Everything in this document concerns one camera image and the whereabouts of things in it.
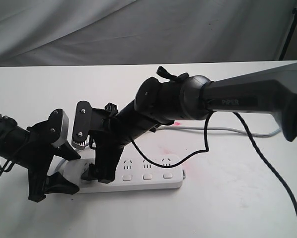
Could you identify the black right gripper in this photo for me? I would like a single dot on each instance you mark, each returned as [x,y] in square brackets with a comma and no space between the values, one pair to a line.
[106,140]

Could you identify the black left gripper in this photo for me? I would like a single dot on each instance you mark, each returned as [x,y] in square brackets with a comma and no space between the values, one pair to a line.
[40,157]

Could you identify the white power strip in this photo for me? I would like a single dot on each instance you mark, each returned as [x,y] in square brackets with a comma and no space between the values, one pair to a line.
[132,173]

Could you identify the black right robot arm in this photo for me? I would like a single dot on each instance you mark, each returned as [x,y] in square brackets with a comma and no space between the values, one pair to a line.
[185,97]

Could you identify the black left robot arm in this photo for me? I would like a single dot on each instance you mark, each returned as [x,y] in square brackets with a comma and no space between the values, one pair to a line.
[14,145]

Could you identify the grey backdrop cloth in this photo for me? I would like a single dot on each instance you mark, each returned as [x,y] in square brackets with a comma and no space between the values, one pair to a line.
[117,32]

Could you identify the black tripod stand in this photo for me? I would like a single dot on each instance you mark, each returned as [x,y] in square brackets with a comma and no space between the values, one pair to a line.
[290,32]

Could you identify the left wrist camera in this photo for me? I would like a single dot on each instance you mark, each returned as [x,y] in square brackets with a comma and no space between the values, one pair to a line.
[57,128]

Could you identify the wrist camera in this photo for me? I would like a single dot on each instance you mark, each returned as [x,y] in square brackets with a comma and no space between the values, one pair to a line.
[57,128]
[82,121]

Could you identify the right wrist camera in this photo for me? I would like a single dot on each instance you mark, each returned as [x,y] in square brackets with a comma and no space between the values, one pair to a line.
[82,121]

